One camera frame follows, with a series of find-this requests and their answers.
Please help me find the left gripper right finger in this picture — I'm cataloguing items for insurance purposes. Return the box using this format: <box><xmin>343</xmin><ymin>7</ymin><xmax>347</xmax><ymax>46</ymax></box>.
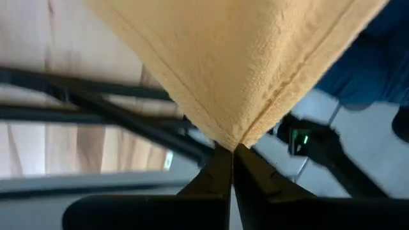
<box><xmin>234</xmin><ymin>143</ymin><xmax>409</xmax><ymax>230</ymax></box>

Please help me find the blue fabric bin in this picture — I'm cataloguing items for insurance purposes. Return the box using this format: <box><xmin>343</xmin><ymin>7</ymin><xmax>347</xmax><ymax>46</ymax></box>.
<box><xmin>314</xmin><ymin>0</ymin><xmax>409</xmax><ymax>111</ymax></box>

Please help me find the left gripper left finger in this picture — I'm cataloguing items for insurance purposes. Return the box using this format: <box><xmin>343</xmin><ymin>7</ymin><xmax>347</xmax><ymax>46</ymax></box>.
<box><xmin>62</xmin><ymin>145</ymin><xmax>233</xmax><ymax>230</ymax></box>

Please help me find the black metal table frame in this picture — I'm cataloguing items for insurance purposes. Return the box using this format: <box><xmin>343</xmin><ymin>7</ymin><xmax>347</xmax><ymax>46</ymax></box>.
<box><xmin>0</xmin><ymin>65</ymin><xmax>215</xmax><ymax>201</ymax></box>

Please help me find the orange towel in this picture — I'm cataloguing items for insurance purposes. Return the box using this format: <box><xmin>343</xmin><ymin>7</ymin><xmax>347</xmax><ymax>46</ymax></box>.
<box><xmin>82</xmin><ymin>0</ymin><xmax>390</xmax><ymax>151</ymax></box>

